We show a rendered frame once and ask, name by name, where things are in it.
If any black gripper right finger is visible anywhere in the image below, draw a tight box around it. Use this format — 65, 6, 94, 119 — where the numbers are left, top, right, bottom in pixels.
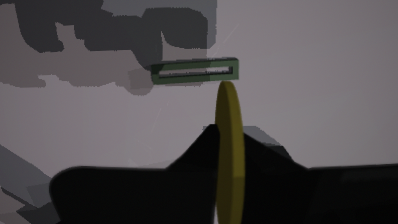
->
241, 133, 398, 224

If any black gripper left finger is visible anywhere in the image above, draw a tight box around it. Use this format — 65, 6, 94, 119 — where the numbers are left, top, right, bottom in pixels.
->
49, 124, 220, 224

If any thin gold coin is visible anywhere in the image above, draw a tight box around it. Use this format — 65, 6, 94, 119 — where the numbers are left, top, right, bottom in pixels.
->
215, 81, 245, 224

